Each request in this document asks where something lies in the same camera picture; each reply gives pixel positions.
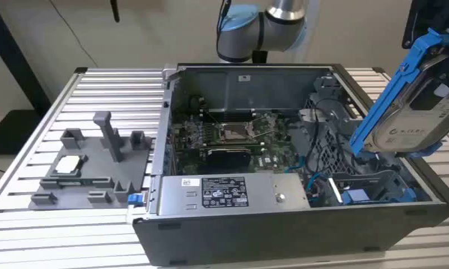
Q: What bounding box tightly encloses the hard disk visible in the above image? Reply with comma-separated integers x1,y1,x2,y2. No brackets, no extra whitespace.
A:
349,27,449,158

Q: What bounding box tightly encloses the metal disk bay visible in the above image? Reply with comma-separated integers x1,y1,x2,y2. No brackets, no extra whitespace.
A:
328,167,435,207

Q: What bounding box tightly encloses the empty blue disk carrier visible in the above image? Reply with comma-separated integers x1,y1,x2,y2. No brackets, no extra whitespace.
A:
342,187,416,206

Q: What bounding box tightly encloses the black RAM slot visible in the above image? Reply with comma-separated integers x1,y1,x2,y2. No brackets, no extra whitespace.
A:
206,141,267,146
206,144,267,150

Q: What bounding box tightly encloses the perforated metal drive cage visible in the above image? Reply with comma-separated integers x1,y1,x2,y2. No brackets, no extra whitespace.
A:
298,92,368,180

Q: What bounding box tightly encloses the CPU socket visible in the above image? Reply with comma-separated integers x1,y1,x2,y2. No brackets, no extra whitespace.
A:
215,119,282,145

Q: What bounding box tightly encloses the green Dell motherboard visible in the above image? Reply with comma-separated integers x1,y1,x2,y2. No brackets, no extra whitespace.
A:
170,112,308,176

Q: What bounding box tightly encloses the black square cooler block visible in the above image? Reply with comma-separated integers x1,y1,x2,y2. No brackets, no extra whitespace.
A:
200,147,255,174

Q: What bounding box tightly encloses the grey power supply unit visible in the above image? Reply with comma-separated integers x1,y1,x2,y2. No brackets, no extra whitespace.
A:
158,173,311,216

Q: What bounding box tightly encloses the black antenna rod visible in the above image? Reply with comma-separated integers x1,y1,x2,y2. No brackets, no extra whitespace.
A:
110,0,122,23

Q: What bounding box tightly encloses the black open PC case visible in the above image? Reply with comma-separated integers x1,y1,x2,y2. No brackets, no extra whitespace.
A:
132,62,449,267

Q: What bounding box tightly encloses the grey parts rack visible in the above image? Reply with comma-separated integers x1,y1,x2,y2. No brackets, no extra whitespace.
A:
28,111,155,210

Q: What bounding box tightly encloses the silver CPU chip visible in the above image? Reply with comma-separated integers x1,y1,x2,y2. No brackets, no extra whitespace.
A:
55,155,84,174

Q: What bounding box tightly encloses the black floor stand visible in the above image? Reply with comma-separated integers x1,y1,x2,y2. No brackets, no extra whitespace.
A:
0,0,52,155

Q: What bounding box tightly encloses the thick black cable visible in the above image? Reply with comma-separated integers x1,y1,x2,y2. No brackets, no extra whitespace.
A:
306,97,360,180

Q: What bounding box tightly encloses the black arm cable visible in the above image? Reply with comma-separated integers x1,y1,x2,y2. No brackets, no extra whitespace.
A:
219,0,232,36

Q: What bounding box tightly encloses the blue SATA disk wire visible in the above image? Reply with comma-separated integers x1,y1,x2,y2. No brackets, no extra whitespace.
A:
284,164,324,203

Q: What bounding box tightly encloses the thin black wall cable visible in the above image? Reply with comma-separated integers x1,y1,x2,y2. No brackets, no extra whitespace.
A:
47,0,98,68

